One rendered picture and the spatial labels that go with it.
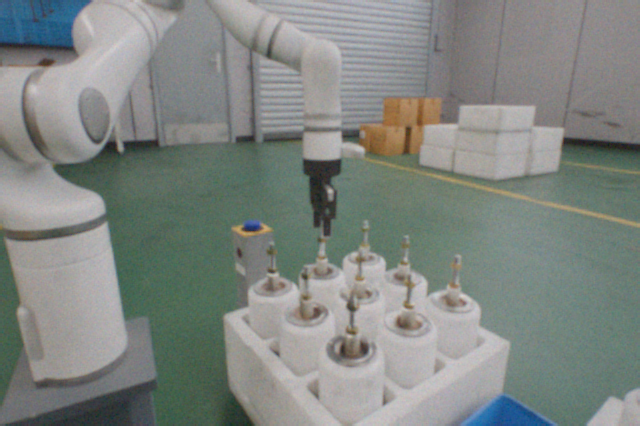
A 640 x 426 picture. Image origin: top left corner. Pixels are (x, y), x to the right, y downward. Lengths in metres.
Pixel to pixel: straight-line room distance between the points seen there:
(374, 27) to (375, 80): 0.77
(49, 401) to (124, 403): 0.07
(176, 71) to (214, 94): 0.53
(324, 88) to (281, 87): 5.06
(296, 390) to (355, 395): 0.10
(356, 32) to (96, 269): 6.08
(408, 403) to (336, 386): 0.11
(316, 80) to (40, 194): 0.44
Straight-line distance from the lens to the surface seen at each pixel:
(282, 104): 5.76
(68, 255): 0.46
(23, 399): 0.54
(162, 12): 0.79
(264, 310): 0.73
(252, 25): 0.73
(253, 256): 0.88
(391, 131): 4.26
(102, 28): 0.55
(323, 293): 0.78
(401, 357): 0.64
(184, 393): 0.94
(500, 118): 3.14
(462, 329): 0.72
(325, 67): 0.69
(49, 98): 0.42
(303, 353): 0.66
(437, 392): 0.66
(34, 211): 0.45
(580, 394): 1.05
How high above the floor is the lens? 0.60
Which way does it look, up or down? 17 degrees down
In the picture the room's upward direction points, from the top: straight up
